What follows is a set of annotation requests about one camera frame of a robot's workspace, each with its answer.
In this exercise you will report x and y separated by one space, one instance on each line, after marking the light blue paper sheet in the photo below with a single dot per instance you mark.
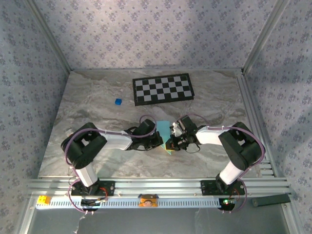
163 128

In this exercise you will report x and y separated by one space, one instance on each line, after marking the small blue cube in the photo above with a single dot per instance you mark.
118 102

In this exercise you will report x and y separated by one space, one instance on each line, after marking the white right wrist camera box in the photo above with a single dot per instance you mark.
176 129

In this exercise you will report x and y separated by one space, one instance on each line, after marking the long aluminium base rail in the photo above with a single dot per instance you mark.
158 186

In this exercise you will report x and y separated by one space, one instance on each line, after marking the aluminium frame post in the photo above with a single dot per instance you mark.
50 36
264 36

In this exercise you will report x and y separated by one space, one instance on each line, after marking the yellow toy brick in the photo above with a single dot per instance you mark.
44 200

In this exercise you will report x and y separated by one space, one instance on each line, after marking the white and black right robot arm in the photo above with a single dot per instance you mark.
209 135

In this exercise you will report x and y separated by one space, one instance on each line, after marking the black and white checkerboard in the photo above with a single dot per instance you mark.
163 89

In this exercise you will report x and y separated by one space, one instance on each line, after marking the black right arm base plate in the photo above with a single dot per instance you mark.
208 187

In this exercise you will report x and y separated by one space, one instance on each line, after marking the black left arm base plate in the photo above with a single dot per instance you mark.
108 187

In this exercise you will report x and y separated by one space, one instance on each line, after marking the aluminium side rail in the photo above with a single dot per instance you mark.
245 92

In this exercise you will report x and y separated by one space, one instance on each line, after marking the flat black bar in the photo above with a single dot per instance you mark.
270 200

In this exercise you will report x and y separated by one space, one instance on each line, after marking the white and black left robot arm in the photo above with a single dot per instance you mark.
117 140

